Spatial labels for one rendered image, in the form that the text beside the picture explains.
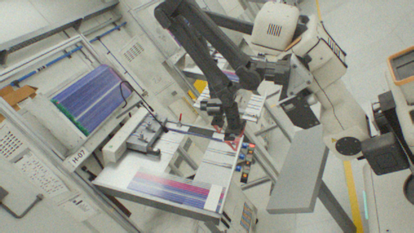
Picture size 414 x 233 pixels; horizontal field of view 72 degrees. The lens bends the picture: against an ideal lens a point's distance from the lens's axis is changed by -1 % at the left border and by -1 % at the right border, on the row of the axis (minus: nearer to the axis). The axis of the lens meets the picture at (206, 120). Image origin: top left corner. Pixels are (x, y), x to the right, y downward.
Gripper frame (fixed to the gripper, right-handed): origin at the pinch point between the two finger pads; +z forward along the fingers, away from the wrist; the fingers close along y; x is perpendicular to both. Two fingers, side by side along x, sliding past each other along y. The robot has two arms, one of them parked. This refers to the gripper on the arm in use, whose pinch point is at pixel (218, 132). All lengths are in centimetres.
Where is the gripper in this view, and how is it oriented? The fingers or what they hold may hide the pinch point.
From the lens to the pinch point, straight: 174.4
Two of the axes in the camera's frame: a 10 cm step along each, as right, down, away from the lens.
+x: 9.6, 0.9, -2.7
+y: -2.8, 5.4, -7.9
